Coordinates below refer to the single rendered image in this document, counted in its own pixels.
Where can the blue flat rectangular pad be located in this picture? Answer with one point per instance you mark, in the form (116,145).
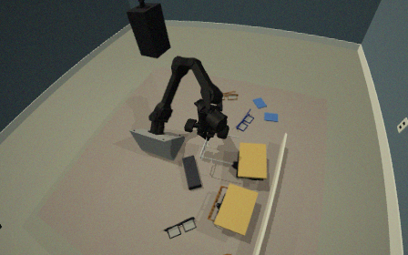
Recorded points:
(270,116)
(259,103)

